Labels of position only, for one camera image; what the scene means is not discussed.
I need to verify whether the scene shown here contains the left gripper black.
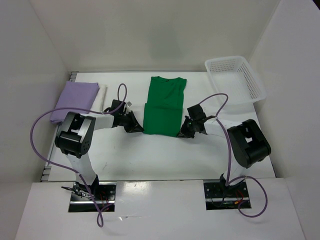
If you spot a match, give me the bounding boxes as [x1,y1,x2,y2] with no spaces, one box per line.
[118,110,144,133]

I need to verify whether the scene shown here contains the green shirt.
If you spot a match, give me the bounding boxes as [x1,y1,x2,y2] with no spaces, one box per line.
[143,76,187,137]

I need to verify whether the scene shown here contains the white t shirt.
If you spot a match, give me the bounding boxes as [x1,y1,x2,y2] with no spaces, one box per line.
[91,84,108,112]

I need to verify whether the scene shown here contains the purple shirt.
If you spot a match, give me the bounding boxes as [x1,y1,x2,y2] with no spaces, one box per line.
[50,81,99,124]

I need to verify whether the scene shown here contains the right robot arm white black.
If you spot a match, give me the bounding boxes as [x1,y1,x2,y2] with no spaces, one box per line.
[177,115,272,197]

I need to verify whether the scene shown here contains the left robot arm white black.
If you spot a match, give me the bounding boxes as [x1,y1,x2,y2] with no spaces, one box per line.
[55,111,144,200]

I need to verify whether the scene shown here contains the white plastic basket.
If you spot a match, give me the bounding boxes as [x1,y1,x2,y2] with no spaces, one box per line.
[204,55,267,113]

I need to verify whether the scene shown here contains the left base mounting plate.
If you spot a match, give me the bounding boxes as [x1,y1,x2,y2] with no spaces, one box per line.
[62,182,117,213]

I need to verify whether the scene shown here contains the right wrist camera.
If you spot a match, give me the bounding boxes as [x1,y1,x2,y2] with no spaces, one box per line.
[187,104,207,121]

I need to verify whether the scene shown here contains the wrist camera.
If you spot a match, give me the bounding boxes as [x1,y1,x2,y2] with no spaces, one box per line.
[187,104,207,121]
[109,99,132,114]

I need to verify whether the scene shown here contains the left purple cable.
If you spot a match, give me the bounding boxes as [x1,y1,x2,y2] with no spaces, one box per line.
[29,83,128,228]

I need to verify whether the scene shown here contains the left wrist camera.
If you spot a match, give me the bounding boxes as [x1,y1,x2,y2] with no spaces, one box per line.
[109,99,132,114]

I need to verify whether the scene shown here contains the aluminium table edge rail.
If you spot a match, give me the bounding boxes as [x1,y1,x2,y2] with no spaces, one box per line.
[40,71,78,182]

